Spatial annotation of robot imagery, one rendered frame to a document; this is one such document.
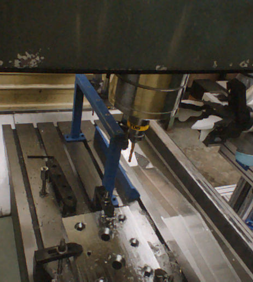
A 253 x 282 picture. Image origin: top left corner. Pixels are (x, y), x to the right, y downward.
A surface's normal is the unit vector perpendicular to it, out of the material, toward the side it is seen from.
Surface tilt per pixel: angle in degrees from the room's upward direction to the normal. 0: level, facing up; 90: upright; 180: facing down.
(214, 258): 8
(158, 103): 90
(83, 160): 0
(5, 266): 0
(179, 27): 90
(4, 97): 90
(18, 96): 90
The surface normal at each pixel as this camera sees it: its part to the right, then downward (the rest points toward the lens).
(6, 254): 0.17, -0.81
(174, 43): 0.37, 0.58
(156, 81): 0.01, 0.57
